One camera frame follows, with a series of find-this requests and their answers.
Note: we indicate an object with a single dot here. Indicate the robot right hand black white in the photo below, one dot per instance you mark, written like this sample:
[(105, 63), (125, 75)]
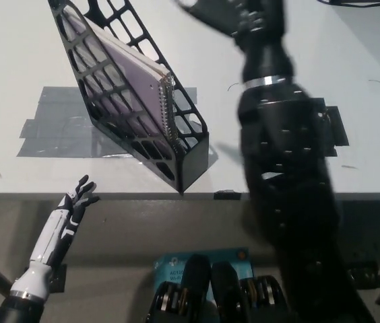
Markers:
[(264, 50)]

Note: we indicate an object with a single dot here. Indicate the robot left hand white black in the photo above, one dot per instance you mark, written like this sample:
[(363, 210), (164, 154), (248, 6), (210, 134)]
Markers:
[(55, 239)]

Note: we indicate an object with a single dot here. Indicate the purple spiral notebook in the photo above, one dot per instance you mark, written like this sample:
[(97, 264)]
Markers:
[(132, 77)]

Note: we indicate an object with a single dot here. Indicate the black lattice magazine stand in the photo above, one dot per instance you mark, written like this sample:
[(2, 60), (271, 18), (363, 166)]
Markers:
[(190, 168)]

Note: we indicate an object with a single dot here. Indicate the robot torso black teal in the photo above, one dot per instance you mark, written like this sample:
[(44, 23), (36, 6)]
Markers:
[(220, 296)]

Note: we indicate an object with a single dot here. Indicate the grey duct tape patch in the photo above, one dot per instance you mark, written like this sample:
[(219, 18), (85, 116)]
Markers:
[(52, 134)]

